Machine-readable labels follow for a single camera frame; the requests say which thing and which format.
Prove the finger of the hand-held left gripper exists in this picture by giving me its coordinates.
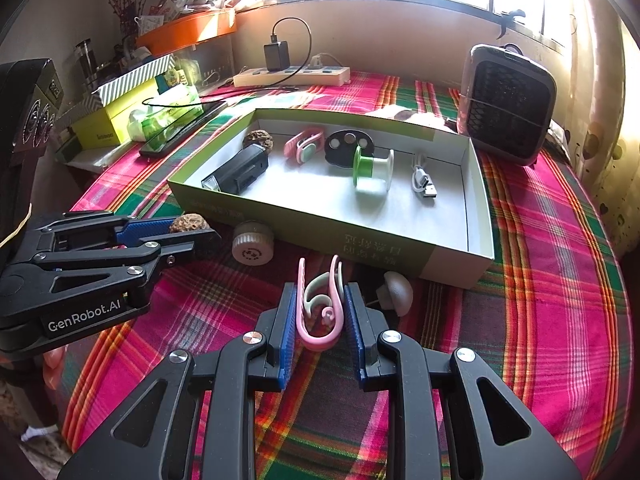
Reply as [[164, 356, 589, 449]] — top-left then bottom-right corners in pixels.
[[25, 211, 172, 254], [0, 230, 222, 322]]

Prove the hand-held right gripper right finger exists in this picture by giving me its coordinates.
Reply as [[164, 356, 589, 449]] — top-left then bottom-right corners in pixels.
[[344, 282, 583, 480]]

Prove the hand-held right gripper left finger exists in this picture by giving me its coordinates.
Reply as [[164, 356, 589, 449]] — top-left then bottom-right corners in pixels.
[[57, 282, 298, 480]]

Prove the pink and grey ear hook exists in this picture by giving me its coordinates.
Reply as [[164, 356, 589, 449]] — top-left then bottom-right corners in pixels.
[[296, 255, 346, 352]]

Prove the brown walnut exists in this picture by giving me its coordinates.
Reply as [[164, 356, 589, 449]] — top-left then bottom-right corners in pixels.
[[243, 129, 275, 153], [169, 212, 213, 235]]

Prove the black bike light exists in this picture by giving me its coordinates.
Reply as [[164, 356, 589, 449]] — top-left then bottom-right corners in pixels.
[[201, 144, 269, 195]]

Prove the green cardboard box tray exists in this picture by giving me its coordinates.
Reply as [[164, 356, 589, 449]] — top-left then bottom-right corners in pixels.
[[167, 106, 496, 290]]

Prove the black disc with holes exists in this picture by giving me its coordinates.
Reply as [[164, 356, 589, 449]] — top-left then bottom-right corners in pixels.
[[324, 129, 373, 168]]

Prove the white usb cable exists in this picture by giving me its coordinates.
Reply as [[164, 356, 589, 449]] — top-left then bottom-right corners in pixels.
[[411, 152, 440, 202]]

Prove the green and white spool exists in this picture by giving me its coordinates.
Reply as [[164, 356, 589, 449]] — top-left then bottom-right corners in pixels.
[[352, 146, 396, 196]]

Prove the white round cap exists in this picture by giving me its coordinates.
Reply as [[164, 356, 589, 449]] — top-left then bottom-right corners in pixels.
[[231, 221, 275, 264]]

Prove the grey mushroom-shaped knob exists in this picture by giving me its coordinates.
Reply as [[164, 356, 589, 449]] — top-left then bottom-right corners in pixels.
[[375, 271, 415, 317]]

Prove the glass jar with black lid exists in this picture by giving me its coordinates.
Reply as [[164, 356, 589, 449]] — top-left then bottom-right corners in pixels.
[[75, 37, 99, 92]]

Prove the yellow-green box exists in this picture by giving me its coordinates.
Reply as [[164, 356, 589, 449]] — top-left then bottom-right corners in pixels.
[[71, 77, 171, 150]]

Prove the white flat board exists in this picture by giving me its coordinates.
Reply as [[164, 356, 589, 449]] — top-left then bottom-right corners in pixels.
[[62, 145, 143, 171]]

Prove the green wet wipes pack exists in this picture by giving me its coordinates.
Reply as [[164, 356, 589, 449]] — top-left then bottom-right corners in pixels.
[[127, 85, 201, 142]]

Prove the grey striped box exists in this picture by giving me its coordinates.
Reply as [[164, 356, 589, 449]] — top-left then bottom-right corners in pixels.
[[52, 52, 176, 133]]

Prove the black smartphone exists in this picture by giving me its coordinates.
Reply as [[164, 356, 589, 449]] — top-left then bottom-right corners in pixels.
[[139, 100, 228, 157]]

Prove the orange tray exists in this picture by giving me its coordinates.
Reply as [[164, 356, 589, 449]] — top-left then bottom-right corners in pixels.
[[136, 8, 238, 58]]

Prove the plaid tablecloth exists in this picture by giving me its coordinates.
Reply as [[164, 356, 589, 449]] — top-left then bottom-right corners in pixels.
[[42, 71, 633, 480]]

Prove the white power strip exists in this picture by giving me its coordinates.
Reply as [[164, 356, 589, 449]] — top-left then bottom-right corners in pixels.
[[233, 65, 351, 88]]

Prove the black charger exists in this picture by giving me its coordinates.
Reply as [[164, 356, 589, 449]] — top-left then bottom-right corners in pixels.
[[264, 42, 291, 72]]

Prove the white power plug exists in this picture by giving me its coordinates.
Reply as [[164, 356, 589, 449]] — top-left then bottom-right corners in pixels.
[[309, 51, 346, 70]]

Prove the small grey heater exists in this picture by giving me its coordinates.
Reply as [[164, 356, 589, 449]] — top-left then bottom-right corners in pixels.
[[456, 42, 557, 167]]

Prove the heart print curtain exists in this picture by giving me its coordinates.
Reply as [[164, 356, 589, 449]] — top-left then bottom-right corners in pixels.
[[565, 0, 631, 261]]

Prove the black window latch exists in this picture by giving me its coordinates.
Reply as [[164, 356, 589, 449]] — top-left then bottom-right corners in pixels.
[[500, 9, 527, 38]]

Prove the black phone cable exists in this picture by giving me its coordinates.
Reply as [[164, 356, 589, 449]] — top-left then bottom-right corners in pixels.
[[141, 94, 207, 142]]

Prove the black charger cable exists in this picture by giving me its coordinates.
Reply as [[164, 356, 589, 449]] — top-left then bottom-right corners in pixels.
[[270, 16, 313, 68]]

